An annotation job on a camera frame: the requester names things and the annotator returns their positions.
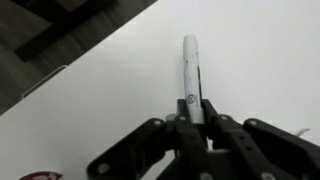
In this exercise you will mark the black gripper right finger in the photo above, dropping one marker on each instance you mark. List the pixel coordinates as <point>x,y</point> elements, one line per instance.
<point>261,149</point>

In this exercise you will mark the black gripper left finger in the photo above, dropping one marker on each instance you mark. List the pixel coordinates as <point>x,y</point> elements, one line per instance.
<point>136,153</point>

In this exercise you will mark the white marker with black cap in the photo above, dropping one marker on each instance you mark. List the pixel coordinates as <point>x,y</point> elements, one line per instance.
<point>192,80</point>

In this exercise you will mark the white patterned mug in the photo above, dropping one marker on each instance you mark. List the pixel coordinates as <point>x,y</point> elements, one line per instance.
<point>42,175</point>

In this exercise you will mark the near drawer handle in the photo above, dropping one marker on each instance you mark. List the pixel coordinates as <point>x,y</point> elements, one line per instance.
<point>42,81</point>

